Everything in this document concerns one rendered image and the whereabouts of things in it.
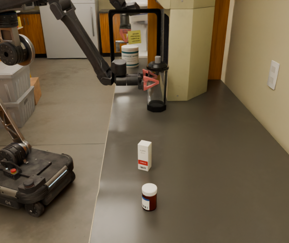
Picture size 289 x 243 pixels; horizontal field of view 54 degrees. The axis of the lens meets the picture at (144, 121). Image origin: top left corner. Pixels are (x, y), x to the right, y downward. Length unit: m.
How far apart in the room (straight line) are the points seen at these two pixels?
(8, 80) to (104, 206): 2.67
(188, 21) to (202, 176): 0.79
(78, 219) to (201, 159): 1.33
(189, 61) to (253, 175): 0.72
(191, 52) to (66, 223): 1.44
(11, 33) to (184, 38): 1.04
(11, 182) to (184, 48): 1.53
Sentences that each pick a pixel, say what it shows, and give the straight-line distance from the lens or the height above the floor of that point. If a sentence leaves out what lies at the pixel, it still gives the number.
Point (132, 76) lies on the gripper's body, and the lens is 1.38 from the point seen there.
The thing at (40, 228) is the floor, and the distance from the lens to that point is 2.22.
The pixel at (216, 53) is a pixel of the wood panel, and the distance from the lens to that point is 1.93.
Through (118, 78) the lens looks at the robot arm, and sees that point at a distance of 1.38.
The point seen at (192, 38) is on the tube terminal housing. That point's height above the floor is 1.27.
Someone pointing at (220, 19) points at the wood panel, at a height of 1.32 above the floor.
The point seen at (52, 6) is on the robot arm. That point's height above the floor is 1.43.
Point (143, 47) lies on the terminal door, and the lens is 1.77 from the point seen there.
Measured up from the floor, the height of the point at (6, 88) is 0.49.
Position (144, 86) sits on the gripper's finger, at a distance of 1.34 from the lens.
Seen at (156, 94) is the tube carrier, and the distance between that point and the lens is 1.39.
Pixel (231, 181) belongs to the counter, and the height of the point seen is 0.94.
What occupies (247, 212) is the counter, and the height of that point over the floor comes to 0.94.
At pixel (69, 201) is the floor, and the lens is 2.36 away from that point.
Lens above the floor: 1.53
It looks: 26 degrees down
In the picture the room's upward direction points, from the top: straight up
